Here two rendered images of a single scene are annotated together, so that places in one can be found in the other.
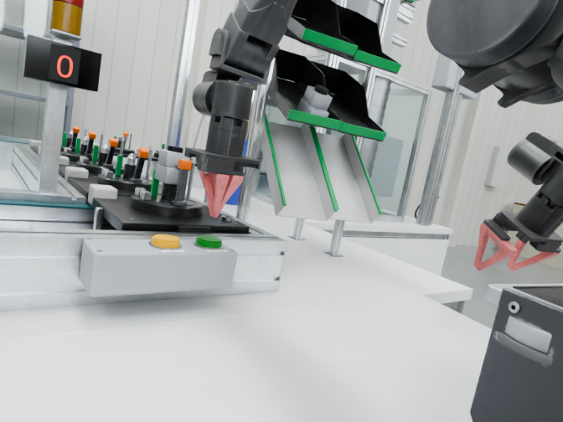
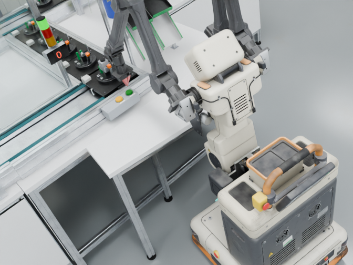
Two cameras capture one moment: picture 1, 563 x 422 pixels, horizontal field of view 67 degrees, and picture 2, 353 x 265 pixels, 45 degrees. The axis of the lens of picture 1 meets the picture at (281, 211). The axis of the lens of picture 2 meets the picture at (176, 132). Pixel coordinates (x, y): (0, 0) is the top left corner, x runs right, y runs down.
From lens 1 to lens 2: 1.72 m
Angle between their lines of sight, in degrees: 35
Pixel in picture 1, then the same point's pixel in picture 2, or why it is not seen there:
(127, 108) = not seen: outside the picture
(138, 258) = (116, 108)
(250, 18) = (114, 46)
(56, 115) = (61, 65)
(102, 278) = (111, 116)
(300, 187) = not seen: hidden behind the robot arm
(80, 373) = (120, 137)
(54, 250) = (96, 113)
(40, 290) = (97, 122)
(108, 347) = (121, 129)
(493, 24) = (157, 91)
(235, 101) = (119, 61)
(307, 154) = not seen: hidden behind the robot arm
